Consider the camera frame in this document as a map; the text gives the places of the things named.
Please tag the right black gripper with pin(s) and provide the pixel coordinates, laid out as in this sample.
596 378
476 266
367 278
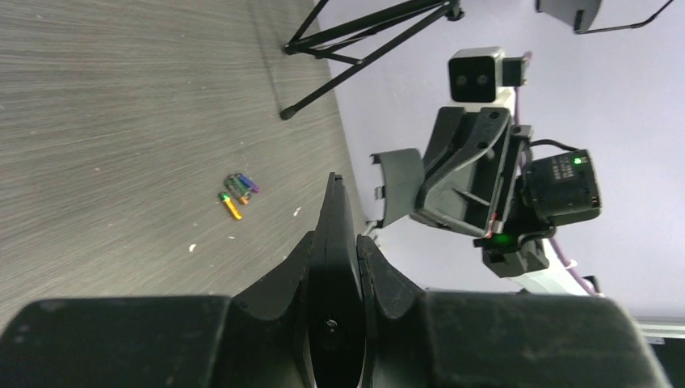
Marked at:
457 186

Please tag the dark green battery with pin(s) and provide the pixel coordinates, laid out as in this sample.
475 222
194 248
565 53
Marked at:
238 184

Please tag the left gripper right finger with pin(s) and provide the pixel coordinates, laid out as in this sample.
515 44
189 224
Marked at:
422 338

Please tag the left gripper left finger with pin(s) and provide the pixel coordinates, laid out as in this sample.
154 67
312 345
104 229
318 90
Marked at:
254 339

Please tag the black remote control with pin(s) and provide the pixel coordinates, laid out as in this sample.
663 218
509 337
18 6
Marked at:
335 306

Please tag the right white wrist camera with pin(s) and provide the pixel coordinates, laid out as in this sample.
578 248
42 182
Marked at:
487 77

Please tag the green orange battery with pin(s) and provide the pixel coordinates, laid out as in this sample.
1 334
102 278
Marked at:
235 193

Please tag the yellow green battery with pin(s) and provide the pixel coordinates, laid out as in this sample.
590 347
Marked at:
226 199

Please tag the blue purple battery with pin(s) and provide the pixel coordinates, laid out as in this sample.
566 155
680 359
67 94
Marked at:
248 182

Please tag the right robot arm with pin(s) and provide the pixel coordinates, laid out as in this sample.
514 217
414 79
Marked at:
547 193

